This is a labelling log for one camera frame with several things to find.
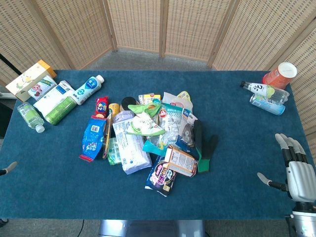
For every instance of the red snack packet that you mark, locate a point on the red snack packet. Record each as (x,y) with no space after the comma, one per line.
(102,106)

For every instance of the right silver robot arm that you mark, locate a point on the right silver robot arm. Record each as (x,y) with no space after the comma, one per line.
(302,219)

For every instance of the yellow snack can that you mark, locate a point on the yellow snack can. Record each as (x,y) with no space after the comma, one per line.
(114,109)

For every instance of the clear black cap bottle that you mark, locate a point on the clear black cap bottle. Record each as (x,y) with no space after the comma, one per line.
(266,90)

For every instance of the white wet wipes pack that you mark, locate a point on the white wet wipes pack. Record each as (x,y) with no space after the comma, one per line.
(130,145)

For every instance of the green mint candy pack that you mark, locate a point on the green mint candy pack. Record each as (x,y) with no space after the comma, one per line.
(113,151)

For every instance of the black yellow toothbrush pack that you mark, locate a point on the black yellow toothbrush pack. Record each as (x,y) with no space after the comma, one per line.
(107,137)

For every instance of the yellow white tissue box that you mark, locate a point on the yellow white tissue box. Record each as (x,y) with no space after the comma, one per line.
(29,79)

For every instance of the white blue milk bottle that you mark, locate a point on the white blue milk bottle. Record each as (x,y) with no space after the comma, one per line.
(86,90)

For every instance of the white red strawberry pack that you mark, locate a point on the white red strawberry pack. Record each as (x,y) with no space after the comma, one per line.
(41,87)

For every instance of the blue hook blister pack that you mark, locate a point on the blue hook blister pack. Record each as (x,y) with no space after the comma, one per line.
(188,128)

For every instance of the yellow white small box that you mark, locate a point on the yellow white small box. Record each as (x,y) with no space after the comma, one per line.
(148,98)

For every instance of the blue table cloth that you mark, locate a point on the blue table cloth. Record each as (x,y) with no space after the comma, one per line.
(158,153)

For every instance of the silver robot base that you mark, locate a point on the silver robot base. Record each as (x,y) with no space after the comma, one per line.
(151,228)

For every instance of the orange cup noodle tub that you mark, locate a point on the orange cup noodle tub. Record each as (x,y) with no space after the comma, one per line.
(280,75)

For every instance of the white pink snack pouch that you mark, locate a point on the white pink snack pouch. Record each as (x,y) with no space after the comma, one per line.
(176,99)

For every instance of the black green work glove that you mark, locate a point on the black green work glove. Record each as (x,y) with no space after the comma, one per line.
(206,148)

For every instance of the clear green label bottle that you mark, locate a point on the clear green label bottle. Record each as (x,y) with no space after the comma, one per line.
(30,116)

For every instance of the dark purple snack bag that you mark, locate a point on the dark purple snack bag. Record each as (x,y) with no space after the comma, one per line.
(160,178)

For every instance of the green drink can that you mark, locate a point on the green drink can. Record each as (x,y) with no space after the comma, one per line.
(60,111)

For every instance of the blue snack packet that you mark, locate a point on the blue snack packet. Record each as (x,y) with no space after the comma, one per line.
(92,138)

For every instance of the teal plastic wrapper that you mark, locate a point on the teal plastic wrapper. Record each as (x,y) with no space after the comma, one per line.
(154,148)

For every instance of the black round lid jar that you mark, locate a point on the black round lid jar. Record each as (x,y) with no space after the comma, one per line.
(128,102)

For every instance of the green white pouch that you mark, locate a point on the green white pouch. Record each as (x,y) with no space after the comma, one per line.
(144,124)

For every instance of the white blue tissue pack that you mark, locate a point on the white blue tissue pack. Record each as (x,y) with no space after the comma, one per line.
(53,96)

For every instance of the clear teal plastic product package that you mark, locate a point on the clear teal plastic product package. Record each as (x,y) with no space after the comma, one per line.
(170,121)

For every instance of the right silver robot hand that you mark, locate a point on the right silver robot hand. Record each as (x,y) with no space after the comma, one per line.
(299,178)

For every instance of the woven bamboo folding screen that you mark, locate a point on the woven bamboo folding screen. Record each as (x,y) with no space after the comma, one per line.
(158,29)

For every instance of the orange white carton box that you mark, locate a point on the orange white carton box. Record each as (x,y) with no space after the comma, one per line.
(181,160)

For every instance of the blue label plastic bottle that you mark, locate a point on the blue label plastic bottle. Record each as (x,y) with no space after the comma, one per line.
(267,105)

